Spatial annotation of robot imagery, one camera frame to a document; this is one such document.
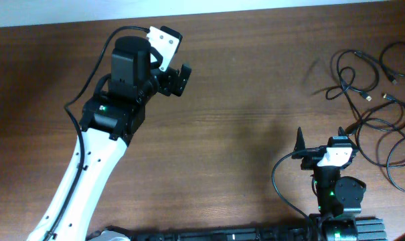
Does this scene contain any thick black USB cable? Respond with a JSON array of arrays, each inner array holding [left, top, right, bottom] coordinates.
[[335, 42, 405, 195]]

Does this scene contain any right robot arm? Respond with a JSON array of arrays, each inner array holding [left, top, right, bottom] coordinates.
[[292, 128, 366, 240]]

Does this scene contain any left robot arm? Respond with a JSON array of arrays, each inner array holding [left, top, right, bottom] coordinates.
[[27, 33, 191, 240]]

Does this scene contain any black right camera cable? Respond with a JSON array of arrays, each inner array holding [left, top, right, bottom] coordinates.
[[271, 149, 323, 241]]

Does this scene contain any black camera cable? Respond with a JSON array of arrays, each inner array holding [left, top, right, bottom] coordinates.
[[271, 149, 323, 241], [48, 25, 153, 241]]

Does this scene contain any black left camera cable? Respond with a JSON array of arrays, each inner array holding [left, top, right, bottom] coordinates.
[[48, 25, 153, 241]]

